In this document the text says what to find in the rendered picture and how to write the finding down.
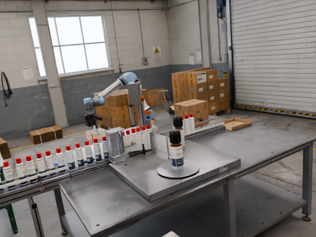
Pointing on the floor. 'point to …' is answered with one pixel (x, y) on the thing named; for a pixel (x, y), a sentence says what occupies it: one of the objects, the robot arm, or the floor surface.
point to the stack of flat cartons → (4, 149)
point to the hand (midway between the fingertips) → (95, 132)
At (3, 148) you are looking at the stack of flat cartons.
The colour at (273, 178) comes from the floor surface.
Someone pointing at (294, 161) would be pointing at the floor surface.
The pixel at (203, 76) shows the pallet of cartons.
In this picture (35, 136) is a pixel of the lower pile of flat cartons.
